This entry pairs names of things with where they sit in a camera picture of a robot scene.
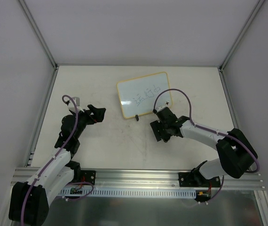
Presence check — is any yellow framed small whiteboard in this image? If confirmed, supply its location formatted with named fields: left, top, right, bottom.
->
left=117, top=72, right=173, bottom=119

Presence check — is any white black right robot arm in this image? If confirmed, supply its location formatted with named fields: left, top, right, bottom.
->
left=150, top=107, right=258, bottom=187

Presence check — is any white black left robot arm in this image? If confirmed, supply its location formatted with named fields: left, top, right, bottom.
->
left=8, top=105, right=106, bottom=226

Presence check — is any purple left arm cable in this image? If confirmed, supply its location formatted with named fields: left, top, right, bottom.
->
left=20, top=95, right=79, bottom=224

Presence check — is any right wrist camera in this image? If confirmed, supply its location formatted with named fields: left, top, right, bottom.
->
left=152, top=106, right=168, bottom=114

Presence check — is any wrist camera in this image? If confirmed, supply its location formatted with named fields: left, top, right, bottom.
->
left=152, top=106, right=168, bottom=114
left=67, top=97, right=84, bottom=113

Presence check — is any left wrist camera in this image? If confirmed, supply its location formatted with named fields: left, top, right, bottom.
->
left=67, top=97, right=84, bottom=113

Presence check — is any aluminium mounting rail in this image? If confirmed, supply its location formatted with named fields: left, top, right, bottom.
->
left=10, top=166, right=265, bottom=189

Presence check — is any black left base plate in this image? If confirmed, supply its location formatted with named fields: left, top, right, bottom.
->
left=80, top=170, right=96, bottom=185

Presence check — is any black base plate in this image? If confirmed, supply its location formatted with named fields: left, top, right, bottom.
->
left=178, top=171, right=221, bottom=188
left=80, top=170, right=96, bottom=185

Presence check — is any white slotted cable duct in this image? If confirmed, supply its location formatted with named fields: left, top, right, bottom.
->
left=58, top=187, right=197, bottom=199

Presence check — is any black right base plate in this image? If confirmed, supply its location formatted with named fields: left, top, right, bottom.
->
left=178, top=171, right=221, bottom=188

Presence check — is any left aluminium frame post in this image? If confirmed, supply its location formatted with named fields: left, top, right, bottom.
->
left=17, top=0, right=58, bottom=69

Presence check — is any aluminium frame post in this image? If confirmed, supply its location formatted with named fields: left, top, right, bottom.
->
left=219, top=0, right=266, bottom=72
left=17, top=0, right=58, bottom=69

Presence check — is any right aluminium frame post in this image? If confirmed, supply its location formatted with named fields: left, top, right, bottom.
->
left=219, top=0, right=266, bottom=72

